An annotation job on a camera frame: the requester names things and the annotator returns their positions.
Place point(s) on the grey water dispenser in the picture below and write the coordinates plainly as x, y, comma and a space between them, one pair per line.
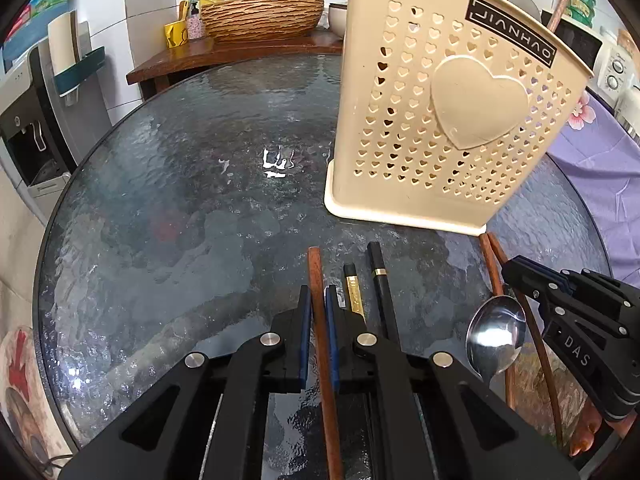
25, 125

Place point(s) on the wooden counter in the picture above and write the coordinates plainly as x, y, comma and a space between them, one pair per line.
170, 62

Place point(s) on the white microwave oven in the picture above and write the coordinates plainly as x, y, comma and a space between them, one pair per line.
610, 65

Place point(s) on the blue water jug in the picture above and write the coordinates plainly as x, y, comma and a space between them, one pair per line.
35, 15

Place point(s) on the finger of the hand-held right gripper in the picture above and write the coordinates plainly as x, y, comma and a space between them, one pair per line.
530, 282
590, 282

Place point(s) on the pink floral cup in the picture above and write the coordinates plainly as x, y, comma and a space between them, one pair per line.
195, 27

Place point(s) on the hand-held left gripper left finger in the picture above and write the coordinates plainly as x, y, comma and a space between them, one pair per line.
302, 340

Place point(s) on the printed round cushion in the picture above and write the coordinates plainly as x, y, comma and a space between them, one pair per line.
20, 390

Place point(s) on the round glass table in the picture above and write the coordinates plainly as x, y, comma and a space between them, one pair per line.
175, 210

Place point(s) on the purple floral cloth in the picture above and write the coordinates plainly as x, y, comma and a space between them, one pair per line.
600, 170

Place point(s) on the toothbrush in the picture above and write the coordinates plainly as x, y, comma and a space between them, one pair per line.
189, 0

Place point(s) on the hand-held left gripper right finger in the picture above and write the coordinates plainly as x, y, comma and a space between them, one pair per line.
331, 340

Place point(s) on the paper cup dispenser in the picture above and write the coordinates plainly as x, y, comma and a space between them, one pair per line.
70, 55

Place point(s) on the beige cloth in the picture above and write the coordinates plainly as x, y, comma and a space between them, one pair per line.
17, 260

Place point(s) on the woven pattern basin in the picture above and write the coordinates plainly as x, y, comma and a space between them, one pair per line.
262, 17

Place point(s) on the cream perforated utensil holder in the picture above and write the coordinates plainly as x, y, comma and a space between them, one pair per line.
425, 135

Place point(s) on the white pan with lid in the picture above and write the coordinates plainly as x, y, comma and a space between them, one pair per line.
337, 20

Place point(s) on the yellow mug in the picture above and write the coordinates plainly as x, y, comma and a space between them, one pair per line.
175, 35

